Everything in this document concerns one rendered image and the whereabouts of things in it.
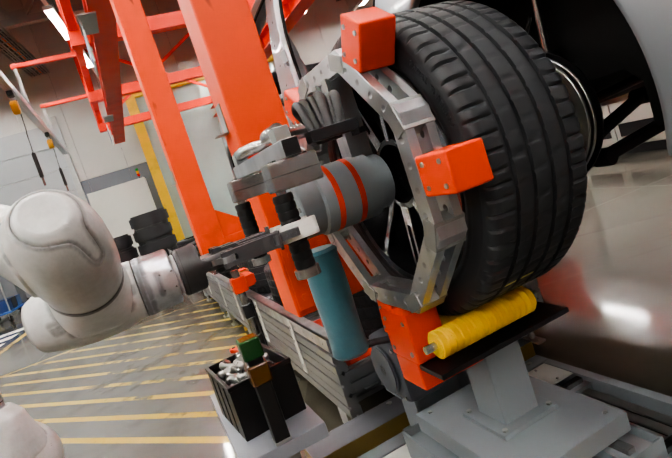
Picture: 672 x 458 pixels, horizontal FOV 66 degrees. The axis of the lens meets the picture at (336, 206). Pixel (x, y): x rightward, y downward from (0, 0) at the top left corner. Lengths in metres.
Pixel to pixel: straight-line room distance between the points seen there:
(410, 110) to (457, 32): 0.20
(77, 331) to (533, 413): 0.98
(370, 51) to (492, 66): 0.21
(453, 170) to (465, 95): 0.15
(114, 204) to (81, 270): 11.50
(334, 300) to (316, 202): 0.27
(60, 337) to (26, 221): 0.22
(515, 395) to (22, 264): 1.04
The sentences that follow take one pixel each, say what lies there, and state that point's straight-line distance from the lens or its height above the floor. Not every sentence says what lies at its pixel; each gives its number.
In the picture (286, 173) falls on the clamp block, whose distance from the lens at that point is 0.86.
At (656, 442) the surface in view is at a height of 0.17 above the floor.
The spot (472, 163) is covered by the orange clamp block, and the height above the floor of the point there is 0.85.
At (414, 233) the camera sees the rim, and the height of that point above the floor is 0.71.
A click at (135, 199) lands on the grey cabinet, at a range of 12.12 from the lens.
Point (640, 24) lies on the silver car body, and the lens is 1.06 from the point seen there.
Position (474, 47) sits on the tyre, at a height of 1.03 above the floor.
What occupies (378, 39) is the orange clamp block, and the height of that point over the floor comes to 1.10.
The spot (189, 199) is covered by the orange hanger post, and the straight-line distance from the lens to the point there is 3.40.
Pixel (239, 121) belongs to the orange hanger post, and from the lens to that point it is 1.51.
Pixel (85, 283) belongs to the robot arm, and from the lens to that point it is 0.70.
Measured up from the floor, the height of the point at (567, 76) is 0.94.
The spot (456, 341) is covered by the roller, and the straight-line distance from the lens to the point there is 1.08.
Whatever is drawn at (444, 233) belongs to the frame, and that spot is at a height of 0.75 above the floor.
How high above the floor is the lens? 0.92
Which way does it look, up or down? 5 degrees down
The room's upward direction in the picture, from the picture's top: 18 degrees counter-clockwise
